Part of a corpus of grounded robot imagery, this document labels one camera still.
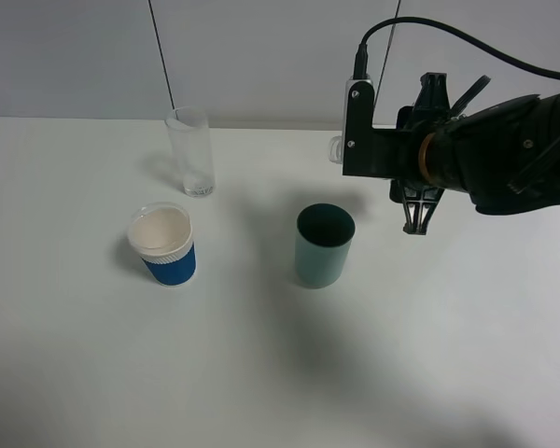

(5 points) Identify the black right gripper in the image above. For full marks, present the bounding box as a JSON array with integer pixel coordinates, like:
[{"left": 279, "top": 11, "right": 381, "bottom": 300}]
[{"left": 370, "top": 72, "right": 451, "bottom": 234}]

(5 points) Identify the clear green-label water bottle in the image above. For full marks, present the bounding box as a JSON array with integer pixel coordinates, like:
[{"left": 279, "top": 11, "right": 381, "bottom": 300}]
[{"left": 329, "top": 135, "right": 343, "bottom": 164}]

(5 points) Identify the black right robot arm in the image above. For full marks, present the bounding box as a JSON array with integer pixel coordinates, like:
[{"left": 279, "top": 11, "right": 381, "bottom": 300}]
[{"left": 342, "top": 73, "right": 560, "bottom": 235}]

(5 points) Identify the teal plastic cup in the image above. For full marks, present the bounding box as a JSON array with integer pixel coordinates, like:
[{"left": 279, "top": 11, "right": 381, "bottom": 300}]
[{"left": 295, "top": 203, "right": 356, "bottom": 288}]

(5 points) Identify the blue white paper cup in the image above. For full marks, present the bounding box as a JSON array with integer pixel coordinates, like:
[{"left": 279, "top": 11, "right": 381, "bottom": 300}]
[{"left": 127, "top": 203, "right": 197, "bottom": 287}]

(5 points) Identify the tall clear glass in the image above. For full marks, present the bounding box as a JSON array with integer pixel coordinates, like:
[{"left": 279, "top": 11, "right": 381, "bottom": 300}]
[{"left": 165, "top": 106, "right": 216, "bottom": 198}]

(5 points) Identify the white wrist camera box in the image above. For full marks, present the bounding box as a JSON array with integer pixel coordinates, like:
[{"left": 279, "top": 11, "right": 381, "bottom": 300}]
[{"left": 342, "top": 78, "right": 374, "bottom": 177}]

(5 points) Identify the black camera cable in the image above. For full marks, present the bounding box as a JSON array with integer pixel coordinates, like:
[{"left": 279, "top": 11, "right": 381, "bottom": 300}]
[{"left": 353, "top": 17, "right": 560, "bottom": 81}]

